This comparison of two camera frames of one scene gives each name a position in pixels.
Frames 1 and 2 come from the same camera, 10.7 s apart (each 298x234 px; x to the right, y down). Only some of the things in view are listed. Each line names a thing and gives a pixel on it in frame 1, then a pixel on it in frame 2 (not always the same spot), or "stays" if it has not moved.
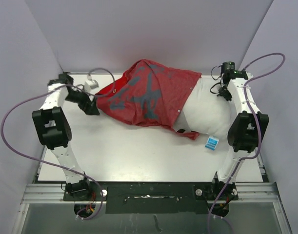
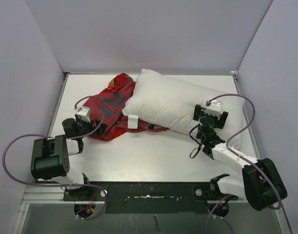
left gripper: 89,107 -> 100,130
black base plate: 150,197 stays
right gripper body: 224,93 -> 199,136
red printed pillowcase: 150,94 -> 109,107
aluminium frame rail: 252,193 stays
